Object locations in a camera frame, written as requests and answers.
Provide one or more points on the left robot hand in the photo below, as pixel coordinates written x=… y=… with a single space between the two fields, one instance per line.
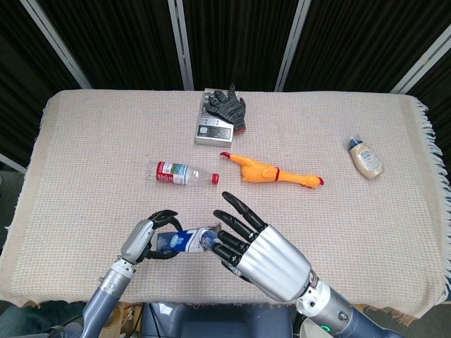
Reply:
x=135 y=239

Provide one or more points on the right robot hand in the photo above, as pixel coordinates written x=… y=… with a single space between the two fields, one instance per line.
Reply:
x=278 y=264

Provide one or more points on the blue white toothpaste box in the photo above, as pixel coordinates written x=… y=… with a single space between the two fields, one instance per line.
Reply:
x=176 y=241

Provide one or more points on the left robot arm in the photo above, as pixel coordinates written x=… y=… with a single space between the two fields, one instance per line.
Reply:
x=102 y=299

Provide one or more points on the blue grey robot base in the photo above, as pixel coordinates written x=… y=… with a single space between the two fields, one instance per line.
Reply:
x=218 y=322

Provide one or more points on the clear bottle with red label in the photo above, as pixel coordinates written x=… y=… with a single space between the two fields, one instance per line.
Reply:
x=172 y=173

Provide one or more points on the yellow rubber chicken toy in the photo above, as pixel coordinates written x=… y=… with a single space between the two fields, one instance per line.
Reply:
x=260 y=172

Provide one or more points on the silver metal box device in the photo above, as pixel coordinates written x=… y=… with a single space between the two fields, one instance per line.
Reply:
x=213 y=135

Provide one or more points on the beige squeeze sauce bottle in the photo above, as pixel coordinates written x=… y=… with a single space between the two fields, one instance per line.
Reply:
x=368 y=160

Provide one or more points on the beige woven tablecloth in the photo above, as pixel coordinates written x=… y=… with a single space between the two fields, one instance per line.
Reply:
x=299 y=116

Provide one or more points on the grey knit work glove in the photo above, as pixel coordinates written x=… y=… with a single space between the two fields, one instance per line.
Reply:
x=229 y=107

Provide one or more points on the white partition post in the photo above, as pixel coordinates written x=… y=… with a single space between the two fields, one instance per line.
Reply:
x=292 y=42
x=181 y=42
x=423 y=60
x=56 y=38
x=12 y=163

